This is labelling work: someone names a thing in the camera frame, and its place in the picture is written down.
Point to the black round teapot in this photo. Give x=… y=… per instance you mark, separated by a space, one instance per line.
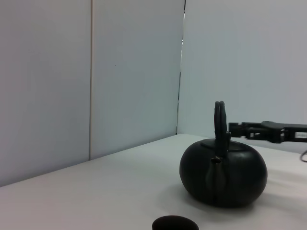
x=225 y=177

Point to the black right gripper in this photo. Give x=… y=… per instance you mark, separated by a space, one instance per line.
x=273 y=131

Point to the small black teacup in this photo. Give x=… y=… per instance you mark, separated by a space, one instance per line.
x=175 y=222

